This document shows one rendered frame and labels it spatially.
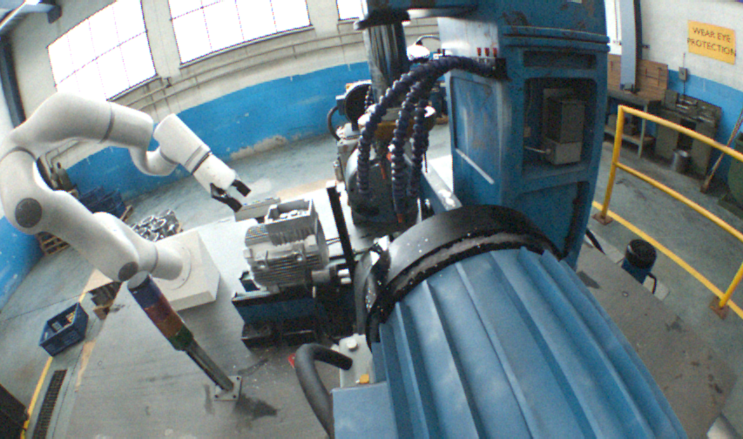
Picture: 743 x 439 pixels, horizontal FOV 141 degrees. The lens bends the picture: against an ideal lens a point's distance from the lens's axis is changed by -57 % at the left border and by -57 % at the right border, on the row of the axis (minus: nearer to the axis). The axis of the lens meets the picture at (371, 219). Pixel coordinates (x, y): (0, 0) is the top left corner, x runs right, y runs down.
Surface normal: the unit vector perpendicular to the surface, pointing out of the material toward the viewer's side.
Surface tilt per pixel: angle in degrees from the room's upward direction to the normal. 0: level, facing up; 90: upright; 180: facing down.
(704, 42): 90
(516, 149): 90
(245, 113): 90
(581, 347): 75
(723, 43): 90
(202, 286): 45
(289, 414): 0
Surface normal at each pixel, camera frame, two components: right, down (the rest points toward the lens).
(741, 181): -0.95, 0.24
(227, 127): 0.28, 0.47
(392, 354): 0.35, -0.82
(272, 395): -0.16, -0.84
